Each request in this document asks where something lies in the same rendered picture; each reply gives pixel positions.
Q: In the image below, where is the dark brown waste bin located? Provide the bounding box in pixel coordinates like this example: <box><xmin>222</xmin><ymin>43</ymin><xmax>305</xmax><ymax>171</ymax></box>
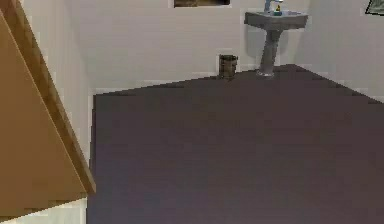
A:
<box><xmin>218</xmin><ymin>54</ymin><xmax>239</xmax><ymax>80</ymax></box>

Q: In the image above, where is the grey pedestal sink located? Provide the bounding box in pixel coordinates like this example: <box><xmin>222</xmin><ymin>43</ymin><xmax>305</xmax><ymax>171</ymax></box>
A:
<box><xmin>244</xmin><ymin>9</ymin><xmax>309</xmax><ymax>78</ymax></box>

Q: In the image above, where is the brown wooden door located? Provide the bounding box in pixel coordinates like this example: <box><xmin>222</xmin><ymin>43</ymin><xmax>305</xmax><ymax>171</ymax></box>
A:
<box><xmin>0</xmin><ymin>0</ymin><xmax>97</xmax><ymax>221</ymax></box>

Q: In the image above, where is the green framed wall picture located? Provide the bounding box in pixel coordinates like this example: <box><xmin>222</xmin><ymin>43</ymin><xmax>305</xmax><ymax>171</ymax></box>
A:
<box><xmin>364</xmin><ymin>0</ymin><xmax>384</xmax><ymax>17</ymax></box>

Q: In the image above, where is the dark framed wall picture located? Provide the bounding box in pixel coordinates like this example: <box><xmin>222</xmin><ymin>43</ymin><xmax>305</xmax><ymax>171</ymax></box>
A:
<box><xmin>173</xmin><ymin>0</ymin><xmax>231</xmax><ymax>8</ymax></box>

